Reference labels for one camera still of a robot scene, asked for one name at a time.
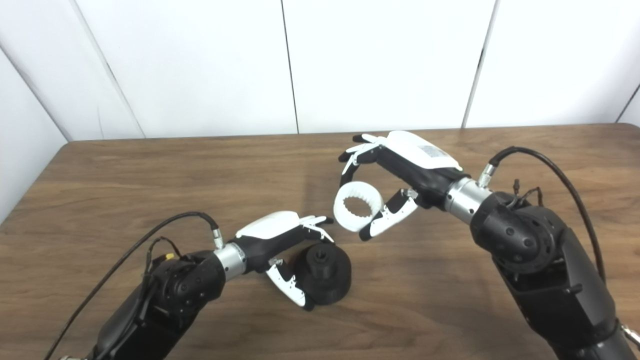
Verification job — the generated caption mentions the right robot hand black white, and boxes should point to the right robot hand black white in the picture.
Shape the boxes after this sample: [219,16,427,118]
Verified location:
[338,130,472,243]

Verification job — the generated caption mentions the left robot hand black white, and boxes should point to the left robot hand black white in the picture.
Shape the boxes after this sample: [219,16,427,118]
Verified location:
[234,210,335,312]

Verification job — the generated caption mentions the white ring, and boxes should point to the white ring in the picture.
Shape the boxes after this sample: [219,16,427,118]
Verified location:
[333,182,385,233]

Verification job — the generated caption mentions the round black part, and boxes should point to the round black part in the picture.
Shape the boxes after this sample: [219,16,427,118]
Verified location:
[292,243,352,306]

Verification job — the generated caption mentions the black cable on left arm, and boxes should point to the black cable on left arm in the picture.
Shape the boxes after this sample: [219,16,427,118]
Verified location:
[42,211,225,360]

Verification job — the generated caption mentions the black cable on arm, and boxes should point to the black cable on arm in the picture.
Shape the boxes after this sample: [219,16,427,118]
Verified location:
[477,146,640,351]
[42,211,225,360]

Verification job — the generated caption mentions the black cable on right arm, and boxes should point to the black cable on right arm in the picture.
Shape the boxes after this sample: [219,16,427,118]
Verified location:
[477,146,640,351]

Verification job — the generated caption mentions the thin black wires with plug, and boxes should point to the thin black wires with plug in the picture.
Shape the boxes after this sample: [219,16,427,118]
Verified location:
[507,179,545,208]

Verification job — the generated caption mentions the thin wires with yellow plug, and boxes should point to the thin wires with yellow plug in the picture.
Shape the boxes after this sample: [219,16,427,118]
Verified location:
[144,236,182,273]

